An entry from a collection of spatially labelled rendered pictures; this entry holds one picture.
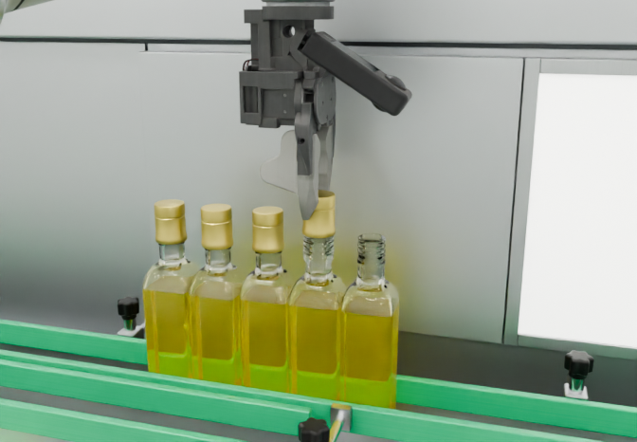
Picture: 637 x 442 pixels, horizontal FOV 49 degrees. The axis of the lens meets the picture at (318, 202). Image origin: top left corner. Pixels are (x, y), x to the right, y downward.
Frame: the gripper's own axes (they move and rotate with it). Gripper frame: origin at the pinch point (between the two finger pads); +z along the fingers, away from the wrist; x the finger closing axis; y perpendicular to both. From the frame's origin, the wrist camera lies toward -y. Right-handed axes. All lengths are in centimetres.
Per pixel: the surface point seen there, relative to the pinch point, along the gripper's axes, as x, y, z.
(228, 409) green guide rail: 6.5, 8.2, 22.1
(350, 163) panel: -11.9, -0.5, -1.8
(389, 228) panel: -11.9, -5.5, 5.9
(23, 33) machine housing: -12.3, 44.5, -16.6
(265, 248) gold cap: 1.7, 5.4, 5.0
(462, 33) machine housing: -12.8, -12.9, -17.1
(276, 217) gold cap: 1.0, 4.4, 1.7
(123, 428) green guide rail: 14.0, 16.5, 21.3
